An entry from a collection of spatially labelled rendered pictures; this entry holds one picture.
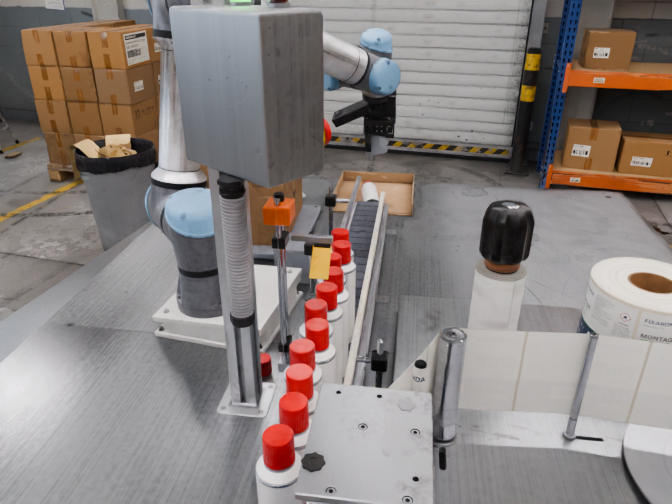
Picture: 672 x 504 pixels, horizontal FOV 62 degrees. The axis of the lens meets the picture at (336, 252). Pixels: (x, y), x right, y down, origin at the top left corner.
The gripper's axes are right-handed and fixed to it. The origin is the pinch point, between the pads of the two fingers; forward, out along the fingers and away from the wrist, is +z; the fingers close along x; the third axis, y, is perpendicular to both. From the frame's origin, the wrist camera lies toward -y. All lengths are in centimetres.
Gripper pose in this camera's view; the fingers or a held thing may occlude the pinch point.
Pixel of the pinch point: (368, 155)
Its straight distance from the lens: 159.5
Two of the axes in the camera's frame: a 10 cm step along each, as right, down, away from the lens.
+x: 1.3, -7.2, 6.8
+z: 0.5, 6.9, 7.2
